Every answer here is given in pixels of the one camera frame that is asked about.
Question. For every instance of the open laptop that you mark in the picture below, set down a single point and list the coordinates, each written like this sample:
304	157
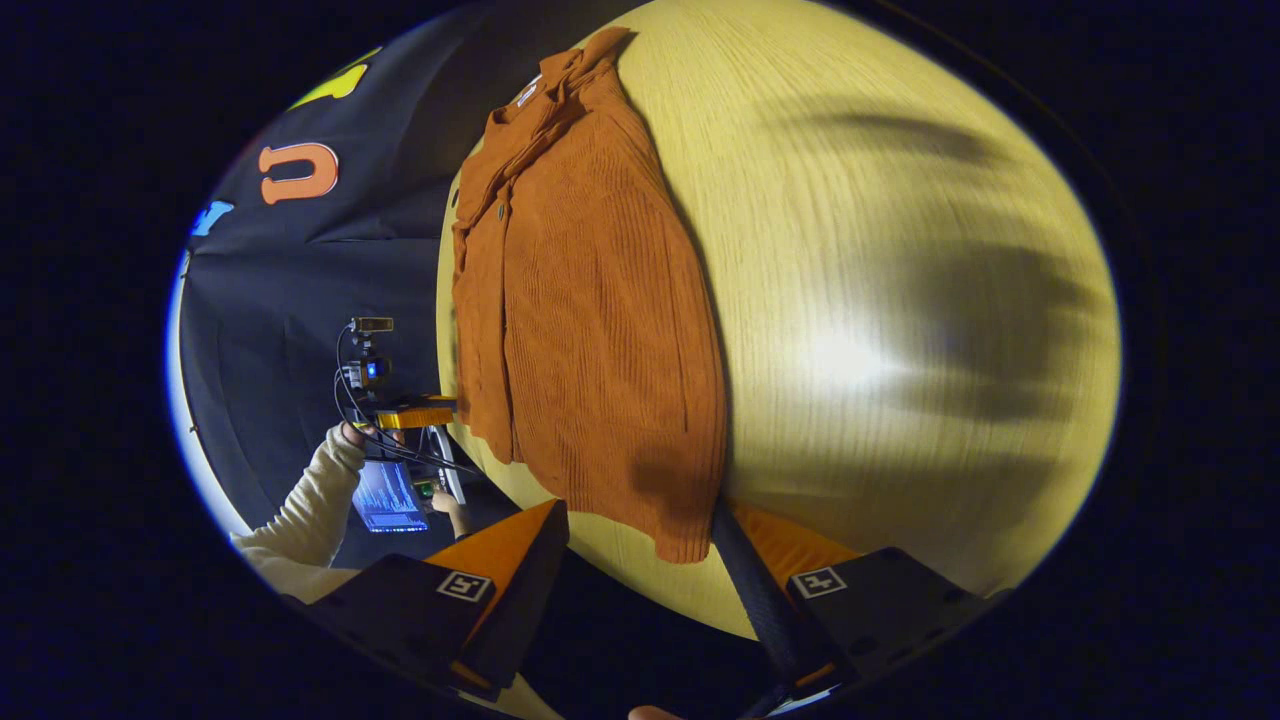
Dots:
388	495

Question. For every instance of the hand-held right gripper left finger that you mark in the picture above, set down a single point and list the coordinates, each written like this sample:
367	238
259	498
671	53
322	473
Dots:
520	620

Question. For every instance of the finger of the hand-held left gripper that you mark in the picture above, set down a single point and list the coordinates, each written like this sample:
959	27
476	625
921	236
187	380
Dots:
420	413

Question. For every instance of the black backdrop cloth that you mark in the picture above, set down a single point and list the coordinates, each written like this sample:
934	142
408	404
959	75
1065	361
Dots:
300	300

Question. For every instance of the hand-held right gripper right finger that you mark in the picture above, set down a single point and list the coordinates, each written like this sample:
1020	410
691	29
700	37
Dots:
760	600

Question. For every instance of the orange button jacket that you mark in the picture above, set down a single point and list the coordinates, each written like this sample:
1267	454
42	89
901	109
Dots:
600	330

